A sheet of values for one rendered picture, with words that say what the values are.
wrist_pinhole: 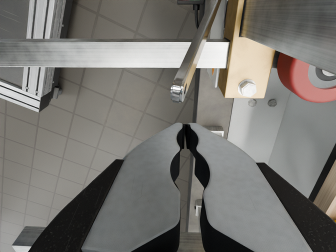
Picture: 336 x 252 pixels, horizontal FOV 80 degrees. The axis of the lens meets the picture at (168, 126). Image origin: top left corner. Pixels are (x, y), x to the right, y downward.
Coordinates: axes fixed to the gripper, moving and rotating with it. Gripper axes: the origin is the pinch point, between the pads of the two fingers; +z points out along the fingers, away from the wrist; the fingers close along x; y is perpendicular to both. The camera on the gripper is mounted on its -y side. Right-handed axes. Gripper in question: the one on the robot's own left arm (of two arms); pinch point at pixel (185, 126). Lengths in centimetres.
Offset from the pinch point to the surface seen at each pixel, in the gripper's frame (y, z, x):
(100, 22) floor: -1, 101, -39
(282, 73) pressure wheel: -0.1, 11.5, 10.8
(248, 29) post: -4.4, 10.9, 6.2
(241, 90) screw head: 2.3, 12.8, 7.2
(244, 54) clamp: -1.7, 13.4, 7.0
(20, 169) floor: 98, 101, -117
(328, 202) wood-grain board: 19.1, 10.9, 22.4
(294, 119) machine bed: 17.1, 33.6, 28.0
